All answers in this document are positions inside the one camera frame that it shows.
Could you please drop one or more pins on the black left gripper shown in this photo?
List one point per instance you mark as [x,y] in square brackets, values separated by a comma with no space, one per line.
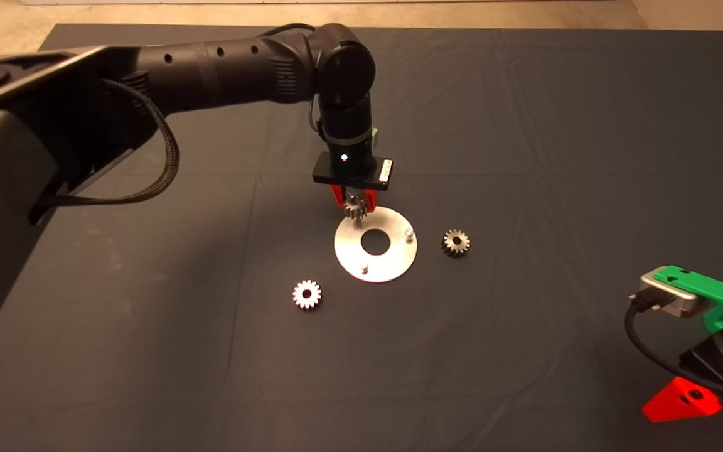
[352,169]

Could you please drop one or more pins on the small steel spur gear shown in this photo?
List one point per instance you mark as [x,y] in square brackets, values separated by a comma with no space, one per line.
[455,243]
[355,204]
[307,294]

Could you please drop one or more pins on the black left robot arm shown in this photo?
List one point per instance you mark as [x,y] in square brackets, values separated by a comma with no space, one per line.
[211,66]

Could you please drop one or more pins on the round metal carrier plate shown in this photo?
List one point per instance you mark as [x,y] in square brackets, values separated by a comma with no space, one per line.
[393,263]

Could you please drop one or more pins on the dark grey table cloth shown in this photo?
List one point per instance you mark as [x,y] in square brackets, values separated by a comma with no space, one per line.
[524,125]

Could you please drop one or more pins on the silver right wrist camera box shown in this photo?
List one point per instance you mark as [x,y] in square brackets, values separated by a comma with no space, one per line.
[669,295]

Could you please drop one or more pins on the green right camera mount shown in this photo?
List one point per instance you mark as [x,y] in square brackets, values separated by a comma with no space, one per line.
[706,285]

